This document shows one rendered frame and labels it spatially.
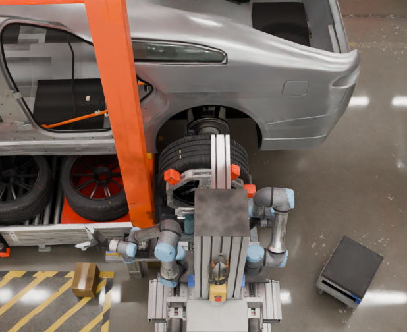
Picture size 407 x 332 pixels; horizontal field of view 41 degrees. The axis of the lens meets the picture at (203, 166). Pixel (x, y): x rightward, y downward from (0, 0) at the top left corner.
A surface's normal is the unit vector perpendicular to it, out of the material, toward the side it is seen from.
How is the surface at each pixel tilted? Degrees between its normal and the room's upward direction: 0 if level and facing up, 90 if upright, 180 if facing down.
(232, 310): 0
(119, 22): 90
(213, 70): 78
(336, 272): 0
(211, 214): 0
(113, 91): 90
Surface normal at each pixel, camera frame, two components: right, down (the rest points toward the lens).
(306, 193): 0.01, -0.55
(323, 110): 0.12, 0.83
